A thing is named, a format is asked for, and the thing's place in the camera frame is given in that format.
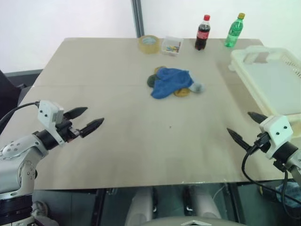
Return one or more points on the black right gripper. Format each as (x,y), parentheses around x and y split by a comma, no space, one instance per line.
(262,143)

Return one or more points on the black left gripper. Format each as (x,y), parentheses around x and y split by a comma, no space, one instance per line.
(67,131)

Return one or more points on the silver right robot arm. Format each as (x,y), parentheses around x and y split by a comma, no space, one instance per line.
(288,151)

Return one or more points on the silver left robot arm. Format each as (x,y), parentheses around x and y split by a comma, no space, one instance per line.
(22,150)

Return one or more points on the white plastic basket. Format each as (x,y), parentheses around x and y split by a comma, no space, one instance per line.
(275,77)

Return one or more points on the clear box of coloured pieces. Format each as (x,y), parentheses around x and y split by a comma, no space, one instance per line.
(171,47)

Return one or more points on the black table leg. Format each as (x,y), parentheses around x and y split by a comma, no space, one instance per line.
(235,202)
(98,207)

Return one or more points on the dark grey chair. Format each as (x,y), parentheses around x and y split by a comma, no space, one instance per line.
(11,94)

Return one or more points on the dark green round object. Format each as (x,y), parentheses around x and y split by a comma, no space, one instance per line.
(151,81)

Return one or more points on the white robot right leg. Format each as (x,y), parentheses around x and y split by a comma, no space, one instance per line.
(204,202)

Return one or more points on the white robot leg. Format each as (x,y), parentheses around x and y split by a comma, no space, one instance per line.
(141,204)
(204,202)

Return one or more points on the green bottle with yellow cap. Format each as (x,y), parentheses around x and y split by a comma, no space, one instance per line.
(232,31)

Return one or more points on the clear packing tape roll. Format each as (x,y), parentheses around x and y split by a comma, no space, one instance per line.
(148,44)

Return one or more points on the grey shoe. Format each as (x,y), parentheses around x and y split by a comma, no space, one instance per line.
(40,209)

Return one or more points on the white robot left leg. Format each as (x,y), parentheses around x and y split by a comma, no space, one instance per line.
(141,204)

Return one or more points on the cola bottle with red cap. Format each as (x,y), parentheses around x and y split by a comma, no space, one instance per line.
(201,35)

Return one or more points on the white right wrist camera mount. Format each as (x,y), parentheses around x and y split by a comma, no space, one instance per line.
(277,129)

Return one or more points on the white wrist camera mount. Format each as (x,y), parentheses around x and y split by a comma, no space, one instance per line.
(277,129)
(47,113)

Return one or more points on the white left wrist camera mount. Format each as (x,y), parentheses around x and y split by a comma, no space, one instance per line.
(47,113)

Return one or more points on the grey metal post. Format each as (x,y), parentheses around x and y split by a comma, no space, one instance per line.
(138,18)

